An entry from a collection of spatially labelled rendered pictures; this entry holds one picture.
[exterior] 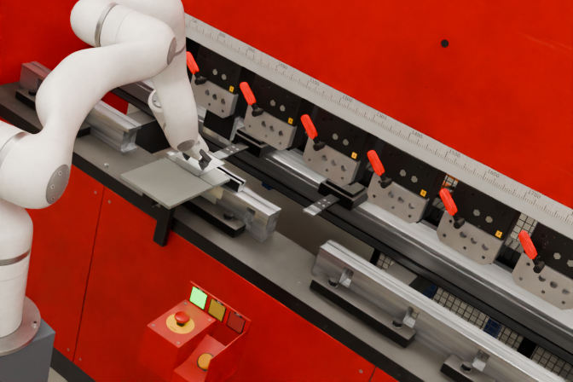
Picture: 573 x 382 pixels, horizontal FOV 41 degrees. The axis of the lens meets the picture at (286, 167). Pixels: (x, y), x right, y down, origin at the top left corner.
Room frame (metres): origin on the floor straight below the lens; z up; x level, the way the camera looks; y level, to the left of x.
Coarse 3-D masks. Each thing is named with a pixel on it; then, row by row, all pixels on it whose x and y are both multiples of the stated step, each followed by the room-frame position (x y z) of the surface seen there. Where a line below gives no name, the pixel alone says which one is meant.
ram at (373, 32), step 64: (192, 0) 2.00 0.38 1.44; (256, 0) 1.91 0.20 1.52; (320, 0) 1.83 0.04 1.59; (384, 0) 1.76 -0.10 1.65; (448, 0) 1.70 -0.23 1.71; (512, 0) 1.64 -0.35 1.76; (256, 64) 1.89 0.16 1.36; (320, 64) 1.81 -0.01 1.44; (384, 64) 1.74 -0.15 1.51; (448, 64) 1.67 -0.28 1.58; (512, 64) 1.62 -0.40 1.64; (384, 128) 1.72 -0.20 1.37; (448, 128) 1.65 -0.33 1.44; (512, 128) 1.59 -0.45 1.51
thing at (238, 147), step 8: (240, 128) 2.18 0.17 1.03; (240, 136) 2.15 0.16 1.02; (248, 136) 2.15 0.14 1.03; (240, 144) 2.13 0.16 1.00; (248, 144) 2.13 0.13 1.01; (256, 144) 2.12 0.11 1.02; (264, 144) 2.14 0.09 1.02; (216, 152) 2.03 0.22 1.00; (224, 152) 2.05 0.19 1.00; (232, 152) 2.06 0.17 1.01; (240, 152) 2.09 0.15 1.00; (248, 152) 2.13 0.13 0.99; (256, 152) 2.12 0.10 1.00; (264, 152) 2.14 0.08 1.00
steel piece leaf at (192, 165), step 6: (180, 162) 1.90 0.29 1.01; (186, 162) 1.89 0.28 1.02; (192, 162) 1.93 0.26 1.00; (198, 162) 1.94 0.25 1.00; (210, 162) 1.96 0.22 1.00; (186, 168) 1.89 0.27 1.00; (192, 168) 1.88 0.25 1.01; (198, 168) 1.91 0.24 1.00; (210, 168) 1.93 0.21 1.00; (198, 174) 1.87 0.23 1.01
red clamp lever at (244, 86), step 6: (240, 84) 1.86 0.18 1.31; (246, 84) 1.86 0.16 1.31; (246, 90) 1.85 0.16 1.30; (246, 96) 1.84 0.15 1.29; (252, 96) 1.85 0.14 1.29; (252, 102) 1.84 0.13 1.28; (252, 108) 1.84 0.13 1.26; (258, 108) 1.85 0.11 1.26; (252, 114) 1.83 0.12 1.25; (258, 114) 1.83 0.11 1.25
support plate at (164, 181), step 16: (160, 160) 1.89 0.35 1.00; (128, 176) 1.76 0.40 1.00; (144, 176) 1.78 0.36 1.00; (160, 176) 1.81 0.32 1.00; (176, 176) 1.83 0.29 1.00; (192, 176) 1.86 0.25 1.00; (208, 176) 1.89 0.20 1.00; (224, 176) 1.91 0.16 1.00; (144, 192) 1.71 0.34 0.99; (160, 192) 1.73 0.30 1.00; (176, 192) 1.75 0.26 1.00; (192, 192) 1.78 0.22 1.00
